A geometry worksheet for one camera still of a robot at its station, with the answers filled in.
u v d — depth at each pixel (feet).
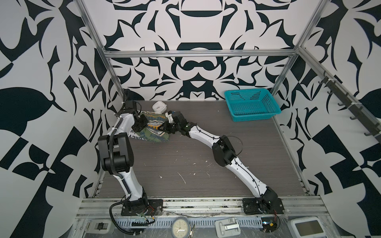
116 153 1.66
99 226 2.16
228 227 2.21
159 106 3.66
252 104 3.90
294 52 3.00
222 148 2.41
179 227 2.17
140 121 2.68
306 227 2.86
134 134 3.17
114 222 2.24
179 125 2.78
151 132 3.00
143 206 2.24
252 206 2.44
